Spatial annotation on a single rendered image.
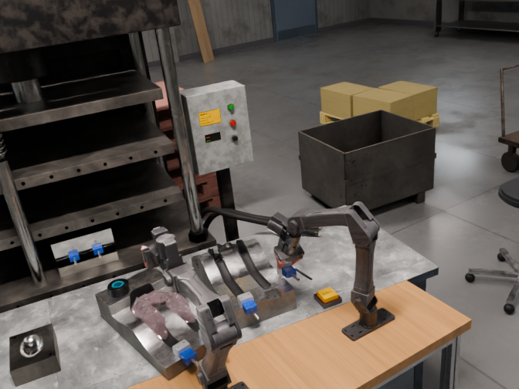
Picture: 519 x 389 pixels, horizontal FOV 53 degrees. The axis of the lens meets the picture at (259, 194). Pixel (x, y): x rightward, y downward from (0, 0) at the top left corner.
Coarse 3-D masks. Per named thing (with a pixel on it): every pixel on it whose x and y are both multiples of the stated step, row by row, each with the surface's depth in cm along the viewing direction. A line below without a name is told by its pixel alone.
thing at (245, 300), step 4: (248, 292) 192; (240, 296) 190; (244, 296) 189; (248, 296) 189; (252, 296) 189; (240, 300) 188; (244, 300) 188; (248, 300) 189; (252, 300) 189; (240, 304) 189; (244, 304) 187; (248, 304) 187; (252, 304) 187; (244, 308) 187; (248, 308) 185; (252, 308) 186; (256, 308) 187; (248, 312) 186; (252, 312) 185; (256, 316) 182
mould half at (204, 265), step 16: (192, 256) 230; (208, 256) 214; (224, 256) 214; (256, 256) 215; (208, 272) 208; (240, 272) 209; (272, 272) 207; (224, 288) 201; (256, 288) 198; (272, 288) 197; (288, 288) 196; (256, 304) 190; (272, 304) 193; (288, 304) 196; (240, 320) 189; (256, 320) 193
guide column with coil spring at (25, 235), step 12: (0, 144) 207; (0, 168) 209; (0, 180) 212; (12, 180) 214; (12, 192) 215; (12, 204) 216; (12, 216) 219; (24, 216) 221; (24, 228) 222; (24, 240) 224; (24, 252) 227; (36, 252) 229; (36, 264) 229; (36, 276) 231
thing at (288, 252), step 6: (276, 246) 195; (288, 246) 189; (294, 246) 190; (300, 246) 196; (276, 252) 193; (282, 252) 193; (288, 252) 191; (294, 252) 192; (300, 252) 194; (282, 258) 191; (288, 258) 192
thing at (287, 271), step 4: (284, 260) 202; (276, 264) 202; (288, 264) 200; (276, 268) 203; (284, 268) 199; (288, 268) 199; (292, 268) 198; (280, 272) 200; (284, 272) 197; (288, 272) 196; (292, 272) 197; (296, 272) 198; (280, 276) 201; (284, 276) 201; (288, 276) 197; (292, 276) 196; (296, 276) 193
